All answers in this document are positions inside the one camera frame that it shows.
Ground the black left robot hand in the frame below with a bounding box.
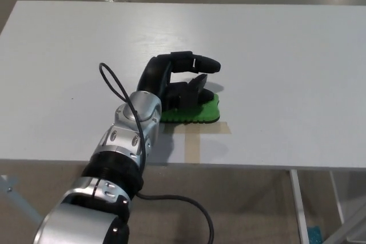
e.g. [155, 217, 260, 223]
[136, 51, 222, 112]

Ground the green whiteboard eraser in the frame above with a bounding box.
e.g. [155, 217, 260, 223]
[159, 93, 221, 125]

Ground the white table leg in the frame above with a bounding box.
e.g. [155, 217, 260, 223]
[328, 170, 345, 225]
[289, 169, 310, 244]

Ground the blue textured item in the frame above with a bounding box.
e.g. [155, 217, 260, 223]
[307, 225, 323, 244]

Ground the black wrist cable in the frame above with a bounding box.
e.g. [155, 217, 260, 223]
[98, 62, 215, 244]

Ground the grey metal frame bracket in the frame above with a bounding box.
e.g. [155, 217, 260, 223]
[0, 174, 44, 227]

